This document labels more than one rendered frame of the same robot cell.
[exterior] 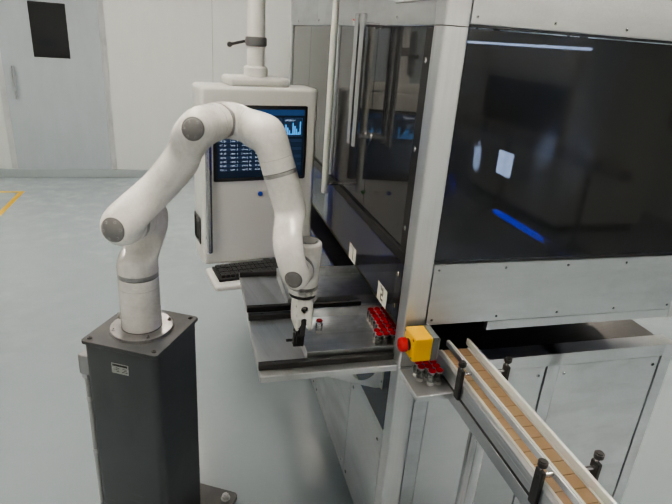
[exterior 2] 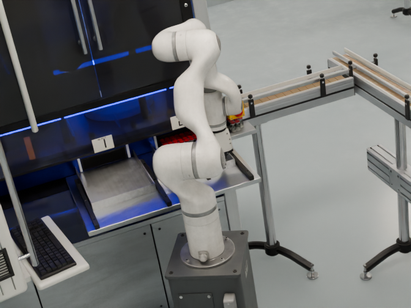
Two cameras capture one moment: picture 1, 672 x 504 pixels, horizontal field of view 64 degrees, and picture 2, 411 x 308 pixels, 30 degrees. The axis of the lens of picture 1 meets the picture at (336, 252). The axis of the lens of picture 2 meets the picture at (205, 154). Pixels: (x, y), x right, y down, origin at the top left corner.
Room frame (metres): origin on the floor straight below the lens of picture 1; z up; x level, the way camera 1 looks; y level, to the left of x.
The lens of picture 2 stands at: (1.41, 2.78, 2.38)
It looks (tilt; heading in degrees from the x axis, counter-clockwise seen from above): 28 degrees down; 271
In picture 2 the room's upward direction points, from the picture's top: 10 degrees counter-clockwise
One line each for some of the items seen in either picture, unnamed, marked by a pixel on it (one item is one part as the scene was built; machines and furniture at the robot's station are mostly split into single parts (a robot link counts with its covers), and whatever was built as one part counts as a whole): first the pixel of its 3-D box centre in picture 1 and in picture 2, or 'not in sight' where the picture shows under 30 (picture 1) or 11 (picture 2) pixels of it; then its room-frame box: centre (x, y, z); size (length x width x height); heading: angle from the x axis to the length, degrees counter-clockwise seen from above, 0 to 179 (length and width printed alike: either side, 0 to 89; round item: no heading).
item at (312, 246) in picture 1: (304, 262); (213, 105); (1.37, 0.08, 1.17); 0.09 x 0.08 x 0.13; 169
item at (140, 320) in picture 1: (140, 301); (203, 230); (1.48, 0.60, 0.95); 0.19 x 0.19 x 0.18
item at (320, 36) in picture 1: (320, 94); not in sight; (2.56, 0.13, 1.51); 0.49 x 0.01 x 0.59; 16
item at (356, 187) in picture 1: (352, 111); (25, 44); (2.04, -0.02, 1.51); 0.47 x 0.01 x 0.59; 16
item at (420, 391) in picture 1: (430, 382); (236, 129); (1.28, -0.29, 0.87); 0.14 x 0.13 x 0.02; 106
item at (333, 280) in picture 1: (326, 284); (114, 178); (1.82, 0.03, 0.90); 0.34 x 0.26 x 0.04; 106
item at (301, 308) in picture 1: (301, 307); (218, 139); (1.38, 0.09, 1.03); 0.10 x 0.08 x 0.11; 16
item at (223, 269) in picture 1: (262, 267); (40, 245); (2.11, 0.31, 0.82); 0.40 x 0.14 x 0.02; 116
